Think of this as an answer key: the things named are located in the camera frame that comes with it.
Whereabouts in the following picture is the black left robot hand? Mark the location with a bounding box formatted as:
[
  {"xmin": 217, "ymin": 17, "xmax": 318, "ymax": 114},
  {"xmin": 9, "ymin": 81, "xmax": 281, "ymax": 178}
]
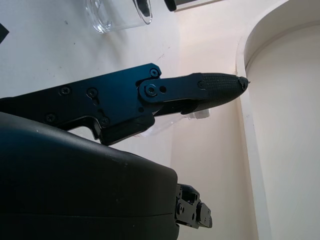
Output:
[{"xmin": 163, "ymin": 0, "xmax": 179, "ymax": 12}]

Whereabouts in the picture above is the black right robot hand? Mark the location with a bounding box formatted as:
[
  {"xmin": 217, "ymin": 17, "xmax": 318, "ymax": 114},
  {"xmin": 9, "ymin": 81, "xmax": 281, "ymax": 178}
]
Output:
[{"xmin": 0, "ymin": 63, "xmax": 251, "ymax": 240}]

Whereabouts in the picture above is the clear glass cup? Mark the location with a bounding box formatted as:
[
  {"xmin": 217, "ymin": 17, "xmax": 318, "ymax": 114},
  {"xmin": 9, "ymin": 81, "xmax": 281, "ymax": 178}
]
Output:
[{"xmin": 84, "ymin": 0, "xmax": 154, "ymax": 35}]

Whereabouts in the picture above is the clear plastic water bottle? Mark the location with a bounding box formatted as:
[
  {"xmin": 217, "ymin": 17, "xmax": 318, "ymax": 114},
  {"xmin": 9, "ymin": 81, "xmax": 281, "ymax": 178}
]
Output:
[{"xmin": 136, "ymin": 108, "xmax": 211, "ymax": 139}]

